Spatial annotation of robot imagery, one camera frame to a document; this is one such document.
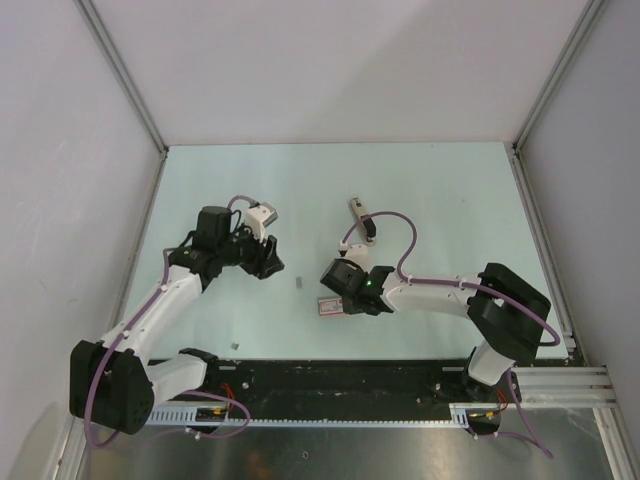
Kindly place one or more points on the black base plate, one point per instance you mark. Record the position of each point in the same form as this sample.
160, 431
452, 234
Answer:
350, 390

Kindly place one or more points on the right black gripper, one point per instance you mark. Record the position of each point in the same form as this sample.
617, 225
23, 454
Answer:
349, 307

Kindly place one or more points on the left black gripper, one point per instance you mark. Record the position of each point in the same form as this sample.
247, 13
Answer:
272, 262

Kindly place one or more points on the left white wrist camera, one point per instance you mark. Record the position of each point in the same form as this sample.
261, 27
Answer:
258, 217

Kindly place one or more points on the aluminium frame rails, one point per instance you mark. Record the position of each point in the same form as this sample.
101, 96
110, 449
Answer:
442, 210

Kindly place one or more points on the beige deli stapler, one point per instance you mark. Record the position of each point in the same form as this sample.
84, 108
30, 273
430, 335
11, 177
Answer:
365, 225

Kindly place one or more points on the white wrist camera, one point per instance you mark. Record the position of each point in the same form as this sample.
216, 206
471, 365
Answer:
357, 253
258, 217

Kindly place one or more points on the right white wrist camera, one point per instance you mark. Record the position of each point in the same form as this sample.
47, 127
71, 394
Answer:
357, 253

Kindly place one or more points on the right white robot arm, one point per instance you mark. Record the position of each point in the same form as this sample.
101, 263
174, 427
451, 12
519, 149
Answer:
509, 313

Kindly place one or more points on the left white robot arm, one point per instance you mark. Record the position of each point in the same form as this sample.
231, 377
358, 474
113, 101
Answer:
112, 381

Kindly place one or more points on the red white staple box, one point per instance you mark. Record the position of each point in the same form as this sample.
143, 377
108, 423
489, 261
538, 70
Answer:
330, 307

